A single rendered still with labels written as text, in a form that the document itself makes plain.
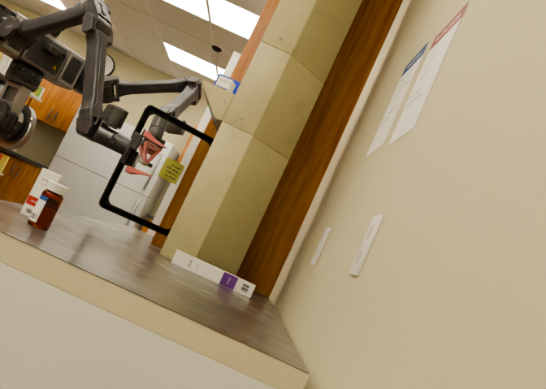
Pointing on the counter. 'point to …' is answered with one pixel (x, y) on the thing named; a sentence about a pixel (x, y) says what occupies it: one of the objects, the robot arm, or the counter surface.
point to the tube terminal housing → (244, 161)
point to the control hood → (218, 101)
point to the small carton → (226, 84)
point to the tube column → (315, 20)
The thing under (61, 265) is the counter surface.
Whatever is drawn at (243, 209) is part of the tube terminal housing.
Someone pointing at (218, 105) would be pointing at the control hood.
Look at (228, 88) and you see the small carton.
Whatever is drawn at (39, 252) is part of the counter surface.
